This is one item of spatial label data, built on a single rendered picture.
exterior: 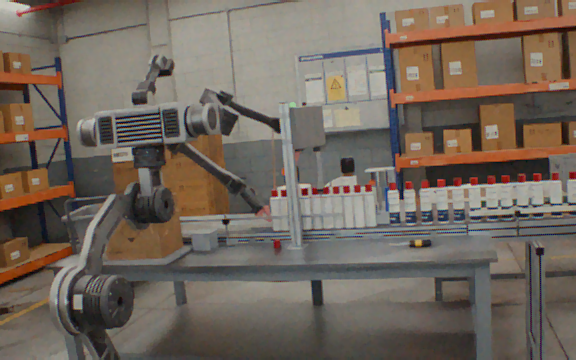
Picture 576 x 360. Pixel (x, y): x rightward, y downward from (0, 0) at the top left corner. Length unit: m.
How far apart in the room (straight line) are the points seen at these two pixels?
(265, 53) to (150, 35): 1.65
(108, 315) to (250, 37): 5.92
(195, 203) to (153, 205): 3.94
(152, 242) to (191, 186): 3.55
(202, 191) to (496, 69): 3.73
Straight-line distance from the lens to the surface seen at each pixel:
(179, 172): 6.17
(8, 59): 6.82
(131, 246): 2.68
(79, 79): 8.60
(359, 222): 2.68
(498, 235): 2.64
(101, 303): 1.86
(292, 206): 2.60
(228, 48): 7.52
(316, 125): 2.61
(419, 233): 2.64
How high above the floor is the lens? 1.41
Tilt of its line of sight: 6 degrees down
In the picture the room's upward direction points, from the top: 5 degrees counter-clockwise
